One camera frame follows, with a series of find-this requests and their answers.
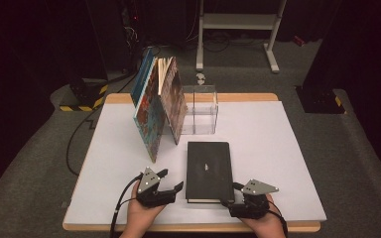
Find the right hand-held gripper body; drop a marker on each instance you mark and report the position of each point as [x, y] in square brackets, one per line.
[251, 201]

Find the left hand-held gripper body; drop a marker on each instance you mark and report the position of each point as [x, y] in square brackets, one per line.
[152, 195]

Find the black hardcover book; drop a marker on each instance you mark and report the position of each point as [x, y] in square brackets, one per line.
[210, 172]

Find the light blue green picture book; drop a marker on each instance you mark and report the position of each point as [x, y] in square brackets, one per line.
[150, 125]

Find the purple magazine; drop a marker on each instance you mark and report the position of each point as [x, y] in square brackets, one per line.
[175, 102]

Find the clear acrylic book rack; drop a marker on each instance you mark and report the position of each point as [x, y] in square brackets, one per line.
[205, 112]

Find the blue hardcover picture book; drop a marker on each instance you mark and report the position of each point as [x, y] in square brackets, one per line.
[141, 79]

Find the person's left hand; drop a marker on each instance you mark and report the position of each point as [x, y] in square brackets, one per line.
[142, 214]

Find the person's right hand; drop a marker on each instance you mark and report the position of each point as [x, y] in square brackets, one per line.
[268, 224]

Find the white table mat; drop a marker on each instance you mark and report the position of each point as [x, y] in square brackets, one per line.
[278, 148]

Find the small white floor object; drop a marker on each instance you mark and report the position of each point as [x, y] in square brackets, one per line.
[200, 78]

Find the black yellow striped stand base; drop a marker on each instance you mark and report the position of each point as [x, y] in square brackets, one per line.
[82, 95]

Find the small red floor object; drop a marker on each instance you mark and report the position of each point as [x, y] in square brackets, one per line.
[298, 41]

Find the white metal stand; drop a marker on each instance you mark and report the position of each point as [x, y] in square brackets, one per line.
[241, 21]

